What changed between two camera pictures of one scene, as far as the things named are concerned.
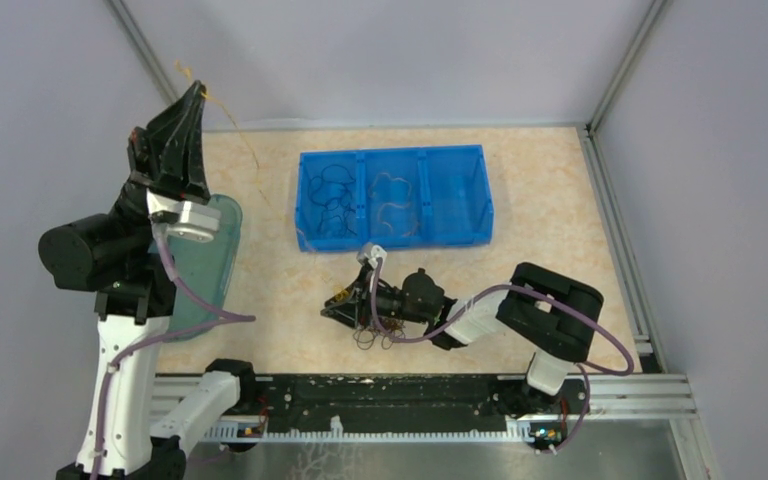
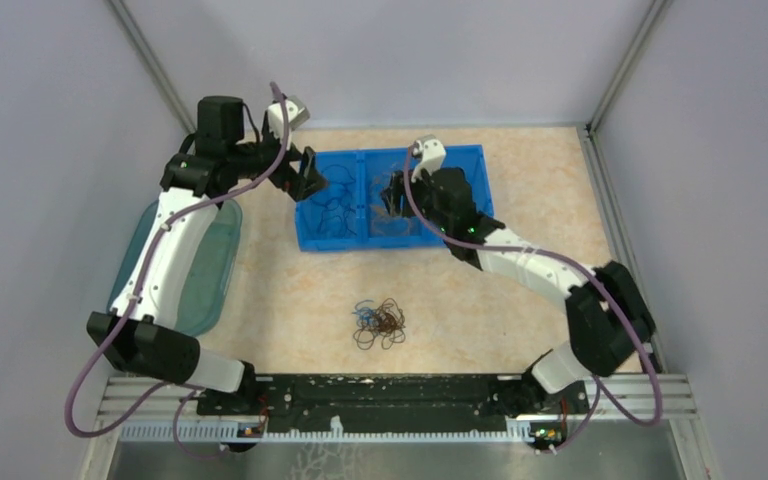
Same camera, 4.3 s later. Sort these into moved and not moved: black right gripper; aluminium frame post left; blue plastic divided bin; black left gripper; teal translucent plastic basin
Moved: black left gripper; black right gripper
Not moved: teal translucent plastic basin; blue plastic divided bin; aluminium frame post left
